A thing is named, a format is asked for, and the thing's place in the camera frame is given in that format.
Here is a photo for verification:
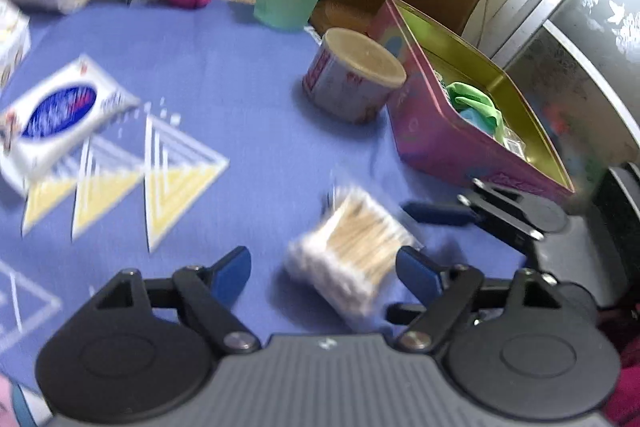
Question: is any green cloth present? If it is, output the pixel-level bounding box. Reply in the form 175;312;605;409
445;80;507;134

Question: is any white blue tissue pack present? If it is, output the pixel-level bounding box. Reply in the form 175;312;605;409
0;53;144;198

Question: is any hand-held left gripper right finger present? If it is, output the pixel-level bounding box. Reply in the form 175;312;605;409
395;247;564;354

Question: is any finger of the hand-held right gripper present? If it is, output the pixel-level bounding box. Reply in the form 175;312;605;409
387;302;433;327
402;178;571;243

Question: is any pink tin box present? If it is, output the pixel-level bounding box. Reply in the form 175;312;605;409
370;0;577;208

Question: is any pink blue object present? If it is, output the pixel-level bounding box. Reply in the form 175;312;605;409
0;374;52;427

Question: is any light blue pack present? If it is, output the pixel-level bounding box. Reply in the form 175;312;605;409
457;107;499;140

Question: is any magenta clothing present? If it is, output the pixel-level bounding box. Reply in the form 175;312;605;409
597;307;640;427

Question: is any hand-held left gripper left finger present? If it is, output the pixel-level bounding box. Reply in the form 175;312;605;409
95;246;262;355

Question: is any blue patterned tablecloth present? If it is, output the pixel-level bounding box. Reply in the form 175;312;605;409
0;0;551;408

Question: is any round beige-topped can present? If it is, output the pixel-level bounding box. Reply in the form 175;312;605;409
301;27;409;124

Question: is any white cardboard box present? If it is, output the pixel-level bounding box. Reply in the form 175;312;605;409
0;0;32;88

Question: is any frosted glass cabinet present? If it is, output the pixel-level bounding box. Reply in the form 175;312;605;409
479;0;640;208

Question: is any cotton swab pack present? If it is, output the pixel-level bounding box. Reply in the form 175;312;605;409
284;186;424;334

